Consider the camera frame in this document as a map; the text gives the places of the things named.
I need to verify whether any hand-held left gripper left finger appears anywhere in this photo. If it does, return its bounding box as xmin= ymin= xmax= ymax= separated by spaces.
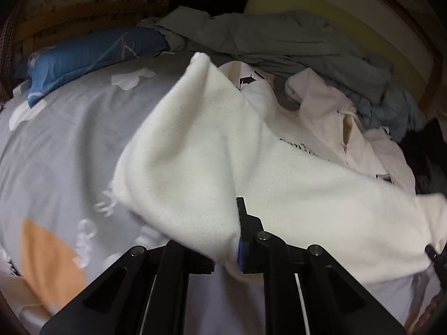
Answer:
xmin=39 ymin=239 xmax=215 ymax=335

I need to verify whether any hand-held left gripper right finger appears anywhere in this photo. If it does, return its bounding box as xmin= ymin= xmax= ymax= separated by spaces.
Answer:
xmin=236 ymin=197 xmax=407 ymax=335

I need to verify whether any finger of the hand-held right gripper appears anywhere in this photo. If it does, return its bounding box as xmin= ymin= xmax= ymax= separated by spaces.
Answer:
xmin=424 ymin=241 xmax=447 ymax=276

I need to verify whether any white zip hoodie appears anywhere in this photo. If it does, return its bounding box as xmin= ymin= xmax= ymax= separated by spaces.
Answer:
xmin=113 ymin=52 xmax=447 ymax=285

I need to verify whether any dark grey jacket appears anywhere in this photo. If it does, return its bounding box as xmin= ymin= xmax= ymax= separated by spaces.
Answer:
xmin=414 ymin=162 xmax=447 ymax=196

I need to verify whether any grey printed bed sheet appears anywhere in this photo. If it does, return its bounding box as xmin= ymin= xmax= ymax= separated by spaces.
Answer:
xmin=0 ymin=51 xmax=447 ymax=335

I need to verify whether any teal duvet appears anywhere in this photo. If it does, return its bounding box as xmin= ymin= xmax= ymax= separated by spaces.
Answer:
xmin=140 ymin=5 xmax=427 ymax=140

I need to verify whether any blue pillow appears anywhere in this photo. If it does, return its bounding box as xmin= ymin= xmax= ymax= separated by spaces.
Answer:
xmin=26 ymin=26 xmax=172 ymax=109

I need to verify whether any red checked cloth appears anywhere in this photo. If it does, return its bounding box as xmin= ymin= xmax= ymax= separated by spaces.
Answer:
xmin=0 ymin=3 xmax=22 ymax=102

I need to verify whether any wooden bed frame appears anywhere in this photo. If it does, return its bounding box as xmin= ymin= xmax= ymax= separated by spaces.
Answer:
xmin=14 ymin=0 xmax=447 ymax=119

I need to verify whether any white and green wall pad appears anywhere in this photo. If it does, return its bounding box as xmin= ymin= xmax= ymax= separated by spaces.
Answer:
xmin=242 ymin=0 xmax=432 ymax=95

